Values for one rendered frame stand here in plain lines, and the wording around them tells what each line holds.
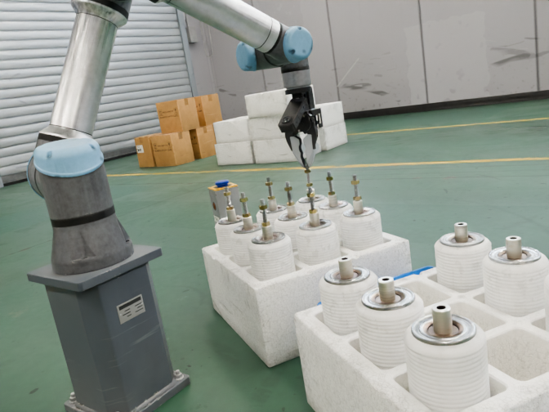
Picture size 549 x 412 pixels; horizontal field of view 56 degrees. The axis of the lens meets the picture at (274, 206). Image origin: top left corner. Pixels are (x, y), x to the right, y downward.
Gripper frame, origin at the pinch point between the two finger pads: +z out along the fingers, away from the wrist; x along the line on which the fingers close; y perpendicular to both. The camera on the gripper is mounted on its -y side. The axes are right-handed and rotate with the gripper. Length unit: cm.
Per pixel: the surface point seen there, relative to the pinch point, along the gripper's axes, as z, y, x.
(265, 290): 18.5, -41.3, -7.8
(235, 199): 8.2, -5.1, 21.3
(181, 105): -18, 265, 255
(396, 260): 21.4, -15.2, -27.3
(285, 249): 12.4, -33.7, -9.5
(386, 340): 14, -63, -40
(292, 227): 11.8, -20.2, -4.3
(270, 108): -6, 218, 133
